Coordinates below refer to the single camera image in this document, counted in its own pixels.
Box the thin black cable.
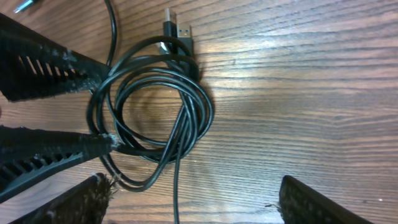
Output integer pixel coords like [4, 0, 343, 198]
[12, 0, 200, 224]

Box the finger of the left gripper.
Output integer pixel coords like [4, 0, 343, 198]
[1, 126, 119, 203]
[1, 14, 109, 102]

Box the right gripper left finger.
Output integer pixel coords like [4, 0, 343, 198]
[11, 173, 112, 224]

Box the black usb cable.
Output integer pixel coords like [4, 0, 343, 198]
[86, 7, 215, 193]

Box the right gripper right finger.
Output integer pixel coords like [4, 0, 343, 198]
[279, 175, 370, 224]

